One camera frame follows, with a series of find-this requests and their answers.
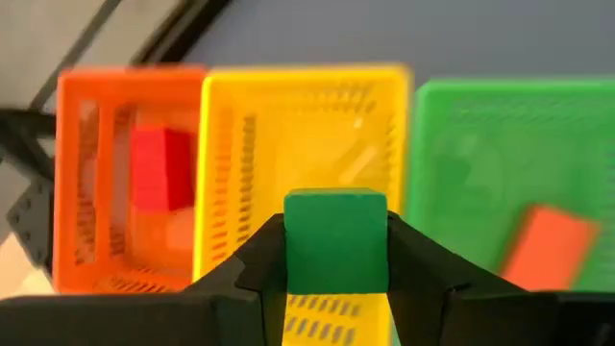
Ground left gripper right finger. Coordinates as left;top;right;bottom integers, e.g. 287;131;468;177
386;210;615;346

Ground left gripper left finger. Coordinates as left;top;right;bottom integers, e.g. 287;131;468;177
0;212;289;346

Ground orange rectangular block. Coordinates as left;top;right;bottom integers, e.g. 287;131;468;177
499;205;602;292

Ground red rectangular block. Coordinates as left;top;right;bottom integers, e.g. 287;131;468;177
129;125;198;212

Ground green cube block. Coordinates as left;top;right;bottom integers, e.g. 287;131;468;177
283;187;389;295

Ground wooden table side board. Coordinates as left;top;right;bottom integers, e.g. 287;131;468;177
0;230;55;300

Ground orange plastic basket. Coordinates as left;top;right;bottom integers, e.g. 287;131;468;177
51;65;208;294

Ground green plastic basket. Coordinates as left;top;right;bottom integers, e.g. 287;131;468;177
403;79;615;294

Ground yellow plastic basket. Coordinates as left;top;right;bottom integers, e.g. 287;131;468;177
191;64;414;346

